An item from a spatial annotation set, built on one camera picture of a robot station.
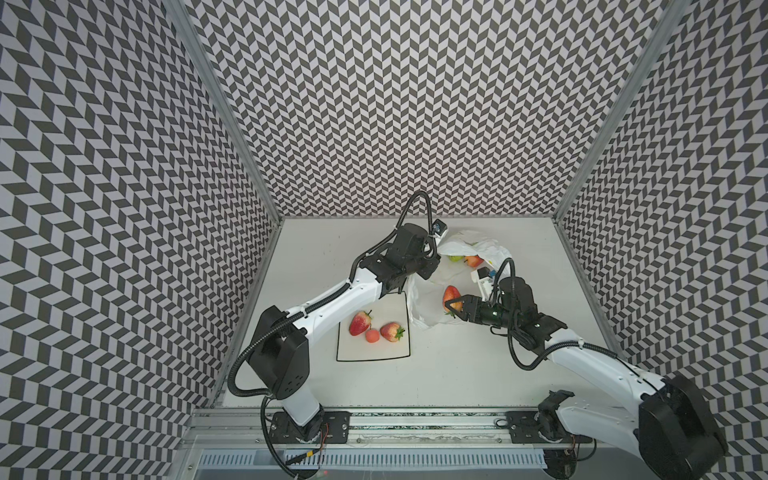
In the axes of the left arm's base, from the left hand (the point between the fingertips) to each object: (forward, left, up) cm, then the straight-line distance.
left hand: (433, 251), depth 81 cm
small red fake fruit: (-16, +17, -18) cm, 30 cm away
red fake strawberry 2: (-16, +12, -17) cm, 26 cm away
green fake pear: (+12, -11, -20) cm, 26 cm away
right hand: (-14, -4, -10) cm, 17 cm away
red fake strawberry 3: (-10, -4, -6) cm, 12 cm away
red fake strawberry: (-12, +21, -17) cm, 30 cm away
